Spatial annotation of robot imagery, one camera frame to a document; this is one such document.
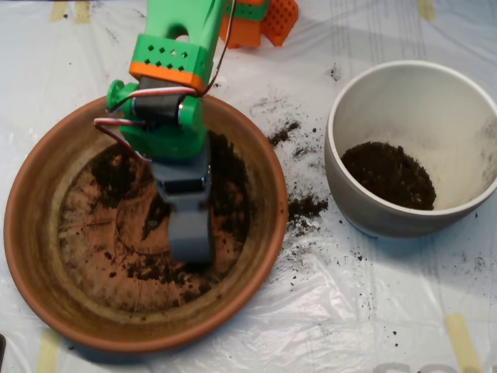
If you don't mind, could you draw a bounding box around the large spilled soil clump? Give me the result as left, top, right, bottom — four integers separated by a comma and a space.
287, 195, 329, 218

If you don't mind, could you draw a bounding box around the white ceramic pot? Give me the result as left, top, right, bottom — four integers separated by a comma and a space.
324, 60, 497, 239

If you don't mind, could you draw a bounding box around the dark soil pile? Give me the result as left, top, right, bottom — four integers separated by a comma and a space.
91, 131, 249, 284

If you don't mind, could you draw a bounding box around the terracotta clay saucer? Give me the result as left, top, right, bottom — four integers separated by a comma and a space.
2, 85, 289, 354

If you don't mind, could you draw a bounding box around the beige masking tape strip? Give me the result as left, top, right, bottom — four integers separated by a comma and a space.
49, 2, 67, 23
74, 2, 92, 24
417, 0, 436, 21
443, 312, 482, 373
35, 329, 61, 373

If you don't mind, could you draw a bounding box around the dark soil heap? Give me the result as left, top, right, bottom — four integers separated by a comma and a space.
340, 141, 438, 211

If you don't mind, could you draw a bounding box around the clear plastic cover sheet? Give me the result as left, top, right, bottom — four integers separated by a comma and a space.
0, 0, 497, 373

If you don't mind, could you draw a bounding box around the red and white servo cable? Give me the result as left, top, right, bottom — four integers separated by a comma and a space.
93, 0, 238, 164

